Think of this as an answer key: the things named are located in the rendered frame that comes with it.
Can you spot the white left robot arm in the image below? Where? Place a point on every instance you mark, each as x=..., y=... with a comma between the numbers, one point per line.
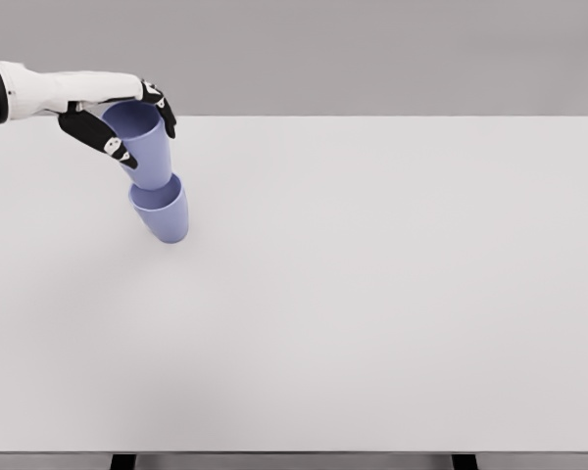
x=19, y=90

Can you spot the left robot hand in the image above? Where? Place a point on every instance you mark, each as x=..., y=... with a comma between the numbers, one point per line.
x=98, y=88

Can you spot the lavender blue plastic cup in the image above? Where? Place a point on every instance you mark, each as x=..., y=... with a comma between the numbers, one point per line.
x=149, y=152
x=169, y=215

